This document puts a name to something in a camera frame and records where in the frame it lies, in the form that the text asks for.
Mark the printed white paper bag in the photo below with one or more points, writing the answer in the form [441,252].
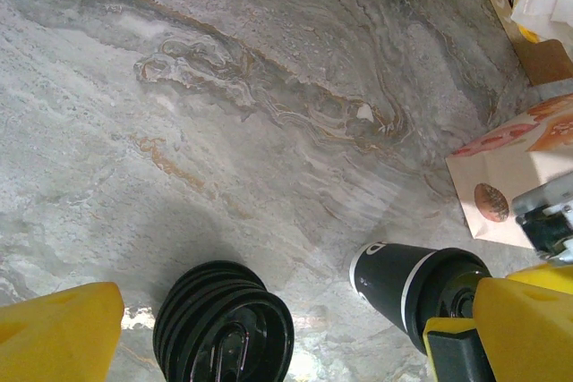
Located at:
[506,167]

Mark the black paper coffee cup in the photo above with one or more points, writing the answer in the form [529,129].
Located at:
[385,274]

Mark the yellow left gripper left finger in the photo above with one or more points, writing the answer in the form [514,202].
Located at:
[53,337]

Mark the stack of black cup lids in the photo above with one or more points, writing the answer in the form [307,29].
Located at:
[215,324]

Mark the black plastic cup lid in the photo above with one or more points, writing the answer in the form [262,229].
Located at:
[452,283]

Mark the brown and yellow cardboard box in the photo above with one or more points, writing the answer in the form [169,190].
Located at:
[546,64]

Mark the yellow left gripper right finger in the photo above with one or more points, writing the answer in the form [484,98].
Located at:
[528,328]

